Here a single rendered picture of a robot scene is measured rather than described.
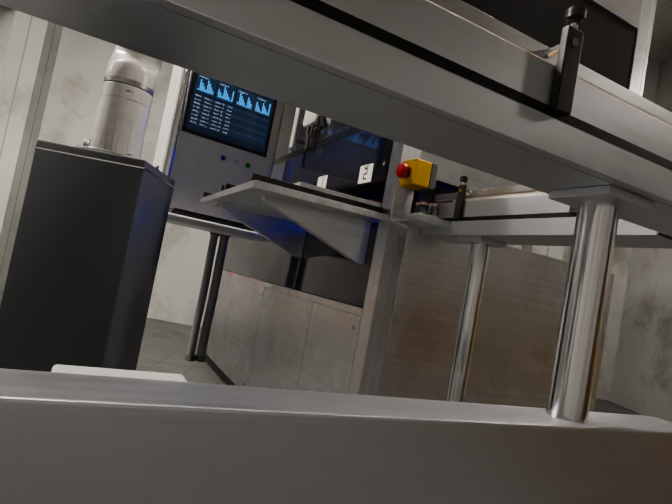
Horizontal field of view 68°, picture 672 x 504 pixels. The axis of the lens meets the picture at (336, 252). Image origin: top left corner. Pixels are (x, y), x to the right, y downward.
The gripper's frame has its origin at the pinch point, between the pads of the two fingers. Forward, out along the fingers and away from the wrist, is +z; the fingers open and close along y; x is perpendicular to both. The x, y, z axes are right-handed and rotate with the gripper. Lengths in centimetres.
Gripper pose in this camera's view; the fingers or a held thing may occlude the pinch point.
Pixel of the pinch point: (311, 144)
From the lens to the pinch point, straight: 146.0
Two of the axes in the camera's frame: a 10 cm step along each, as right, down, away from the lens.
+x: -8.8, -1.9, -4.3
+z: -1.8, 9.8, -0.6
